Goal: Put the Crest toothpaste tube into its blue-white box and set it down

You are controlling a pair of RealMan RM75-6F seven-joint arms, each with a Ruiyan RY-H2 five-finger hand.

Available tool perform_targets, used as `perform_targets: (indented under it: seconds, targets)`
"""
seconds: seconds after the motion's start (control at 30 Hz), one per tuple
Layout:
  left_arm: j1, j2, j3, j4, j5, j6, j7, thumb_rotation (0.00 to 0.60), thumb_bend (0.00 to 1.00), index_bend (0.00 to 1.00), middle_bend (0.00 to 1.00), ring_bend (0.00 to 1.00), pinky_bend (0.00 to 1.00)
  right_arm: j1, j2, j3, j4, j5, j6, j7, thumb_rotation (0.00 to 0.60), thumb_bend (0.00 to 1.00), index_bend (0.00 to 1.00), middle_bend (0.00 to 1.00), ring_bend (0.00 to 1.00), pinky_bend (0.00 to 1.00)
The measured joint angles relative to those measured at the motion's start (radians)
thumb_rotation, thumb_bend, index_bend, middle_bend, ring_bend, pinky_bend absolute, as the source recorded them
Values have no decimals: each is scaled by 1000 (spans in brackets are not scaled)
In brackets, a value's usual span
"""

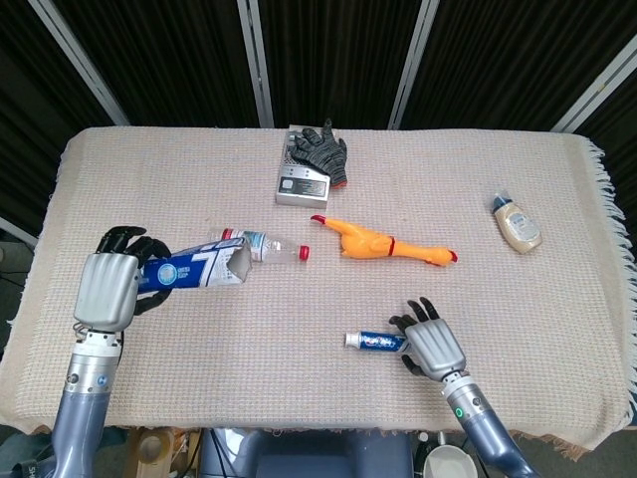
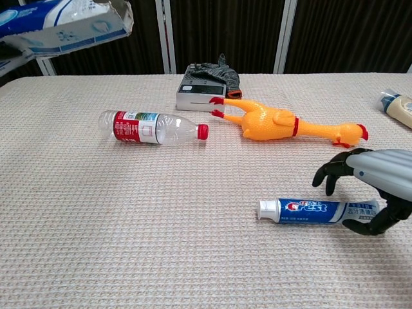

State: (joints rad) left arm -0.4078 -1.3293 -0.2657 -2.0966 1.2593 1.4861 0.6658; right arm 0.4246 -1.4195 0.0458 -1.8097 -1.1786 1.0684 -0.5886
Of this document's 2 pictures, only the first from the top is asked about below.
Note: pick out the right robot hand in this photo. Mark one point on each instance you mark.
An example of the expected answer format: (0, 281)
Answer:
(435, 348)

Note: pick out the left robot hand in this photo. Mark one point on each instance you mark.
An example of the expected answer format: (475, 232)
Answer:
(104, 289)

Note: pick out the blue white toothpaste tube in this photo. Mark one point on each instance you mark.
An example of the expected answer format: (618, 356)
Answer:
(373, 341)

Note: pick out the blue white toothpaste box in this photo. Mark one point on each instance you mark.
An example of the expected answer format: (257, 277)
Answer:
(194, 269)

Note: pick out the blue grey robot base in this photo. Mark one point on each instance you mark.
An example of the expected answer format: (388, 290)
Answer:
(308, 455)

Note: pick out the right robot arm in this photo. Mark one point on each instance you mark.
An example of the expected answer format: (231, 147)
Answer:
(490, 433)

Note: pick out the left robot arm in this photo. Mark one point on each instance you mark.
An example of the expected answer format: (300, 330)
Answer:
(82, 423)

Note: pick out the yellow rubber chicken toy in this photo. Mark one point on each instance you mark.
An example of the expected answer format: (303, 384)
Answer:
(368, 244)

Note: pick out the beige squeeze sauce bottle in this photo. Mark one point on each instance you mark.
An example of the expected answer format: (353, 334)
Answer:
(520, 226)

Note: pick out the clear bottle with red label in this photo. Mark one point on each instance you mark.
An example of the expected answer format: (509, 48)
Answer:
(278, 251)

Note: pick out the beige woven tablecloth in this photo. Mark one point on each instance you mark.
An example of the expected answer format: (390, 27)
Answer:
(423, 164)

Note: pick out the silver metal box device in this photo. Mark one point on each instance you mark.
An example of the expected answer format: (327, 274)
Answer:
(301, 191)

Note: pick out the grey knit work glove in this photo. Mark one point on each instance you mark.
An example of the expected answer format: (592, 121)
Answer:
(323, 152)

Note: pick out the white partition post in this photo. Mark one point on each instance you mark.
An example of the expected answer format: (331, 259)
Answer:
(413, 60)
(597, 84)
(256, 60)
(17, 231)
(79, 55)

